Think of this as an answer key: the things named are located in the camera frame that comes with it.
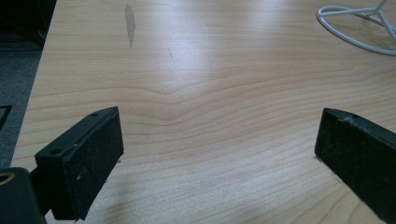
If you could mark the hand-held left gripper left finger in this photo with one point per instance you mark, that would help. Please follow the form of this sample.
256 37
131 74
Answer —
81 161

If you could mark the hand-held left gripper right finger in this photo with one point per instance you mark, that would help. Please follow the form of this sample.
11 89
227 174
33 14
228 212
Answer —
358 158

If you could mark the black floor tape mark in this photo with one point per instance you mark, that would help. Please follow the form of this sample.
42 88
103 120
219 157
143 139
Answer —
3 116

